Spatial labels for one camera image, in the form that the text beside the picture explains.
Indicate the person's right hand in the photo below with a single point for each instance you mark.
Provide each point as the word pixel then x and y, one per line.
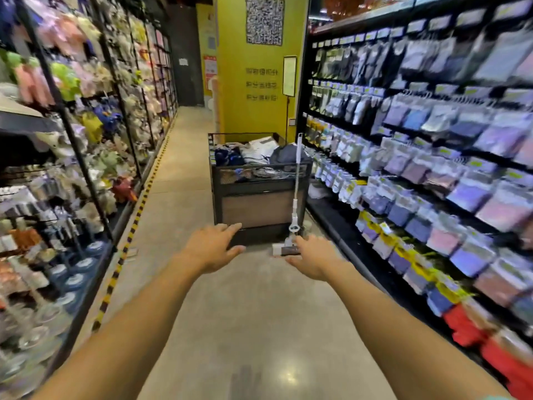
pixel 318 258

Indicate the person's right forearm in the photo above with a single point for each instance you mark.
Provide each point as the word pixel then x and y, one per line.
pixel 399 341

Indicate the black and white code poster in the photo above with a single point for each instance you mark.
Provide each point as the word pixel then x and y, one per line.
pixel 265 19

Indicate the person's left thumb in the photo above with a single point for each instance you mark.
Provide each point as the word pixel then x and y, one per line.
pixel 236 251

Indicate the display of artificial flowers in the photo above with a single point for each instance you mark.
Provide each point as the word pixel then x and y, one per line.
pixel 104 99

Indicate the row of red packets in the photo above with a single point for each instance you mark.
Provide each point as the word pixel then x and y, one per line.
pixel 491 354

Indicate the white plastic bag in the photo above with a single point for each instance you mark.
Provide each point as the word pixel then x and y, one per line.
pixel 260 149

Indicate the grey folded cloth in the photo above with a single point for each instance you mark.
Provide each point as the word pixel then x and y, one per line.
pixel 287 154

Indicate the person's left forearm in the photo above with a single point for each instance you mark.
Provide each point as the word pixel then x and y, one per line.
pixel 125 337

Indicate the black sock shelving unit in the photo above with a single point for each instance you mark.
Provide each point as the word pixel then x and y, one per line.
pixel 345 222

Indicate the person's right thumb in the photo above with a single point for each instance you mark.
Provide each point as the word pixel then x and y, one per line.
pixel 293 261

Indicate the person's left hand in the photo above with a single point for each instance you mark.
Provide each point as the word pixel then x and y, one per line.
pixel 208 247

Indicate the group of clear glassware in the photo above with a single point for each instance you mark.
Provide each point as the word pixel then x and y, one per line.
pixel 45 316

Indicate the black flower shelving rack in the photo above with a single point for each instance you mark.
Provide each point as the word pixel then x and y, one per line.
pixel 62 116

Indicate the white sign on stand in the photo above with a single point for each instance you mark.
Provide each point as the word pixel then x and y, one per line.
pixel 289 75

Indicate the red and white wall poster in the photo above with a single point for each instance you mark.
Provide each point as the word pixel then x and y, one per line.
pixel 210 72

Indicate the rows of hanging sock packets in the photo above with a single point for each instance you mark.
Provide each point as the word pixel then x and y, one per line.
pixel 437 162

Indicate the white flat mop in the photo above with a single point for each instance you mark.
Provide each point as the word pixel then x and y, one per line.
pixel 296 179

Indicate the dark blue clothing bundle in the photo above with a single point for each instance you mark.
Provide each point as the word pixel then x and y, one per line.
pixel 228 156

